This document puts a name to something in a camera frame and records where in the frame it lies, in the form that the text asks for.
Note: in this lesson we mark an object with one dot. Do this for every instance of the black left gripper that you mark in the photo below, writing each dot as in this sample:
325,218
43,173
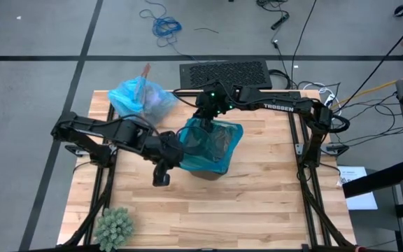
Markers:
168,148

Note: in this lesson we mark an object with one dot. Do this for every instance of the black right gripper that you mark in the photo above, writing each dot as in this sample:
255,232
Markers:
210,103

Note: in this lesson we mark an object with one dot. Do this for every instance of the teal trash bag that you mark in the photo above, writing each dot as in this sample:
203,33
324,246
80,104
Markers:
222,154

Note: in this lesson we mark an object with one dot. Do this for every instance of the brown trash bin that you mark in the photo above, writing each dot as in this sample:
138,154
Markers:
206,174

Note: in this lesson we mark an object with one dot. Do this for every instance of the light blue trash bag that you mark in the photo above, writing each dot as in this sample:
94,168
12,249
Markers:
135,99

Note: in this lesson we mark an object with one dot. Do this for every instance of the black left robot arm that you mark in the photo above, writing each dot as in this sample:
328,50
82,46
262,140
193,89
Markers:
124,131

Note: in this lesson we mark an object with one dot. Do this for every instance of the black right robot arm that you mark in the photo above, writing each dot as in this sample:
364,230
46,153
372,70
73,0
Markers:
278,106

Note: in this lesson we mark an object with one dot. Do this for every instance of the black perforated metal case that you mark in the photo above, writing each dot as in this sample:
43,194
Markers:
194,75

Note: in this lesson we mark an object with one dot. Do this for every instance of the green artificial succulent plant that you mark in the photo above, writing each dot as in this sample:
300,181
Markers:
112,227

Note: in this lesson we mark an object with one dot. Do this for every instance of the white power strip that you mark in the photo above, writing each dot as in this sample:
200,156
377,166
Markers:
329,99

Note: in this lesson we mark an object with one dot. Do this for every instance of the black power strip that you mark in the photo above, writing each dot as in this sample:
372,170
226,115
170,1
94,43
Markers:
280,21

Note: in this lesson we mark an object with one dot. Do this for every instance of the printed white paper sheet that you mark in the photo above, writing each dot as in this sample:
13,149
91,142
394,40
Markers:
362,203

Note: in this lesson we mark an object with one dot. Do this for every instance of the black bar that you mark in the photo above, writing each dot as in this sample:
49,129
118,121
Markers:
380,180

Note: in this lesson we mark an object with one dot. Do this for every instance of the black caster wheel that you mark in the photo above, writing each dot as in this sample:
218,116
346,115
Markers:
401,10

